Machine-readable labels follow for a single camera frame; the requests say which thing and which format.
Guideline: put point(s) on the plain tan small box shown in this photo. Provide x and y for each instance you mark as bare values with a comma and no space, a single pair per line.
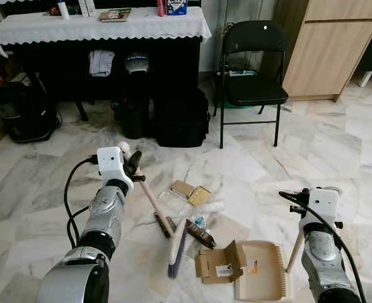
183,188

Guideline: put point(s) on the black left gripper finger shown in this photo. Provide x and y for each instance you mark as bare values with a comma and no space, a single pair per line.
135,161

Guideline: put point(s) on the wooden broom purple bristles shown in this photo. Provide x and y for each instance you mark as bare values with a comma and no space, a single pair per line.
149,196

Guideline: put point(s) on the small black bag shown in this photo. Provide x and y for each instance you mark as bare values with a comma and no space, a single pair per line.
134,120

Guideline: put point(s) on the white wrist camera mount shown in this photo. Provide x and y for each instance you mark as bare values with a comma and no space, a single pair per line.
323,205
110,165

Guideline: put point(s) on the blue biscuit box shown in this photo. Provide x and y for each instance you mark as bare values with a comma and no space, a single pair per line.
176,6

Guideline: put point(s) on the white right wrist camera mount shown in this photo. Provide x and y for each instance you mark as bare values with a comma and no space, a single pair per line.
323,205

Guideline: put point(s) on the book with green cover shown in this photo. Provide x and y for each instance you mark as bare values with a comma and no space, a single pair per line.
115,15

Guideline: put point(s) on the small clear plastic bottle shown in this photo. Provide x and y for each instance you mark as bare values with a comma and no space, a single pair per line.
199,221

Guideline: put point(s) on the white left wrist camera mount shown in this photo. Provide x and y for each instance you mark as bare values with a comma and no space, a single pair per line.
110,165

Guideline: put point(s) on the grey cap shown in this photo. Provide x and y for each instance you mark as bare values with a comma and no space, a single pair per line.
137,63

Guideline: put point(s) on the pink bottle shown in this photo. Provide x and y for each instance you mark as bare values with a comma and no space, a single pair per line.
161,7

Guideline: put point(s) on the white bottle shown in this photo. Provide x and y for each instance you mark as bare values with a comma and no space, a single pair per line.
63,9

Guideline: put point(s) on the white crumpled plastic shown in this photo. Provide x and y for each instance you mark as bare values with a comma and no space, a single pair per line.
213,208

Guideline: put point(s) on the white lace tablecloth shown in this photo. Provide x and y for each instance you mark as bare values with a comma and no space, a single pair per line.
79,28

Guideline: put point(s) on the light wooden cabinet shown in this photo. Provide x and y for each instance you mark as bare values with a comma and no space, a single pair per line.
325,57

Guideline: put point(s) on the black round appliance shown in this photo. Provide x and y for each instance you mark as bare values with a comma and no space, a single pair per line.
25,113

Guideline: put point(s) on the brown cardboard box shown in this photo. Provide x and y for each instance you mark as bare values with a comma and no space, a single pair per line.
217,262

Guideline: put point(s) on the black table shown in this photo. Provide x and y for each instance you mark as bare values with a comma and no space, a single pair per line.
60,69

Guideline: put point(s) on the grey folded cloth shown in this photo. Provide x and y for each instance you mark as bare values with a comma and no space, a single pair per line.
101,63

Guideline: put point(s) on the large black soft bag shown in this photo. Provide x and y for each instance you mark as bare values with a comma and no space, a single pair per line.
183,120

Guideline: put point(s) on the black folding chair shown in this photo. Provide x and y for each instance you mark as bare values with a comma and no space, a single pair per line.
255,91

